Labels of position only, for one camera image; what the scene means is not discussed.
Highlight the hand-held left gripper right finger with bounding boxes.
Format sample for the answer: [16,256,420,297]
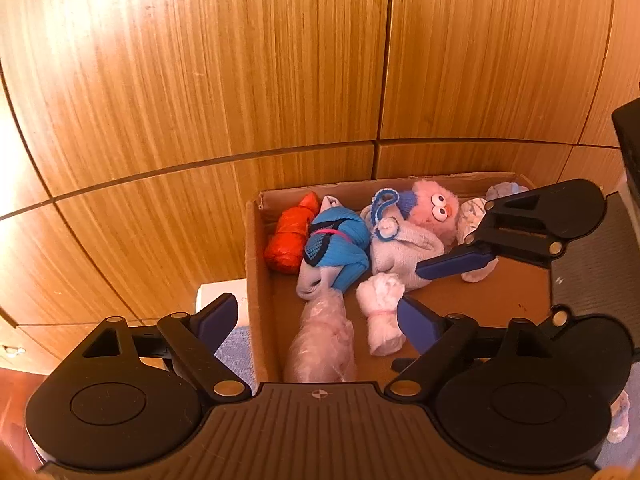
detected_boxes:
[384,296,557,402]

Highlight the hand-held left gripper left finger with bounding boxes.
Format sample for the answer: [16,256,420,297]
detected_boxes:
[74,293,252,404]

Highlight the white fluffy bundle pink tie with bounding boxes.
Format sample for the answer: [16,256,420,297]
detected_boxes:
[356,274,407,357]

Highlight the white round striped bundle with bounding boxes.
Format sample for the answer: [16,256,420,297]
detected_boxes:
[457,199,496,283]

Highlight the cardboard box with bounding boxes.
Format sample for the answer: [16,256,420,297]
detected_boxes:
[243,172,556,386]

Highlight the clear bubble wrap bundle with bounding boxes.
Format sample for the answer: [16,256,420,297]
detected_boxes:
[283,290,358,386]

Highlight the white table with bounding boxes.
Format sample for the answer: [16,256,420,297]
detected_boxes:
[196,280,251,331]

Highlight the blue towel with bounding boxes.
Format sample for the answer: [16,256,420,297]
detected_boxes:
[215,327,640,471]

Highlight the lavender sock bundle blue crochet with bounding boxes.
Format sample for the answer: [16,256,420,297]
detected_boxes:
[361,188,446,291]

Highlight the pink fuzzy toy blue hat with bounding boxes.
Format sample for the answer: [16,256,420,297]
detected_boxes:
[397,180,461,246]

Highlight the grey-blue cloth bundle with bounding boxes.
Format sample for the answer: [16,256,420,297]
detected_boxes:
[486,182,531,202]

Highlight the orange plastic bundle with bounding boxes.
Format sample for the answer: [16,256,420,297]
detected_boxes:
[264,192,321,275]

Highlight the blue and grey sock bundle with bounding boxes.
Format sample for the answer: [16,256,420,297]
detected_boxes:
[295,195,372,303]

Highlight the wooden wardrobe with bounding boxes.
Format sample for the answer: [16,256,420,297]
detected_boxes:
[0,0,640,376]

